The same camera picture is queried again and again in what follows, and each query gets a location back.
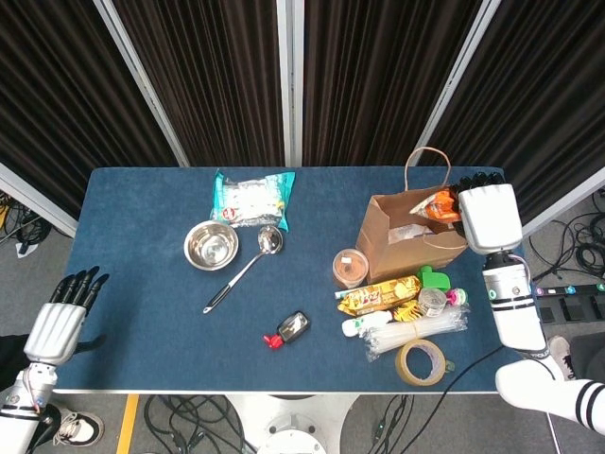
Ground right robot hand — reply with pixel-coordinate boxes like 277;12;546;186
448;170;525;256

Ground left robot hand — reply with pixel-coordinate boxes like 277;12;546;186
23;266;110;365

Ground orange snack packet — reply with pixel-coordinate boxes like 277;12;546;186
408;186;463;223

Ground small clear plastic jar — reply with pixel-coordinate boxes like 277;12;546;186
418;288;448;319

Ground brown paper bag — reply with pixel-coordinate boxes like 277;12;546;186
354;146;472;285

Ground green plastic block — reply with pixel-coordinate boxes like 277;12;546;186
418;265;451;291

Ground yellow pink feather shuttlecock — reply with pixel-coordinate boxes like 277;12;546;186
392;287;470;323

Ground black trouser leg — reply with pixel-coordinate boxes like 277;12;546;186
27;401;62;450
569;333;605;384

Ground white black sneaker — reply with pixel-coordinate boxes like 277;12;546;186
52;410;105;446

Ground black pedal strip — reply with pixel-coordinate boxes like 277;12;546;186
533;282;605;325

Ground dark pleated curtain panel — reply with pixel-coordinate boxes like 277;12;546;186
420;0;605;223
302;0;483;166
0;0;179;218
112;0;285;167

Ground gold biscuit packet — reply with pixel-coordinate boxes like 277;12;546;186
337;275;422;317

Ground clear jar of rubber bands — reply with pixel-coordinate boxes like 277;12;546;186
332;248;370;289

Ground grey shoe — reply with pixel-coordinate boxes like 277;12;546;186
547;335;581;384

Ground small white bottle green print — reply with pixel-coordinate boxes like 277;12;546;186
342;311;394;338

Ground brown tape roll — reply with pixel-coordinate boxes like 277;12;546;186
394;338;447;387

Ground stainless steel bowl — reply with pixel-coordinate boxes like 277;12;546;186
183;219;240;271

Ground black red car key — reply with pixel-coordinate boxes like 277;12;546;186
263;309;311;350

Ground teal plastic food packet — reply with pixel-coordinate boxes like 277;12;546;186
209;168;297;233

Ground white partition frame post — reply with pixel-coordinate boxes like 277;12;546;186
519;167;605;237
408;0;502;166
93;0;191;167
0;163;79;237
276;0;305;167

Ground black floor cable bundle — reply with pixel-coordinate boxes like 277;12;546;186
0;191;53;256
528;188;605;285
143;394;259;454

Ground steel ladle black handle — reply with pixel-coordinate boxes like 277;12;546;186
202;224;285;314

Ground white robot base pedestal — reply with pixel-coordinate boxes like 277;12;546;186
224;393;355;454

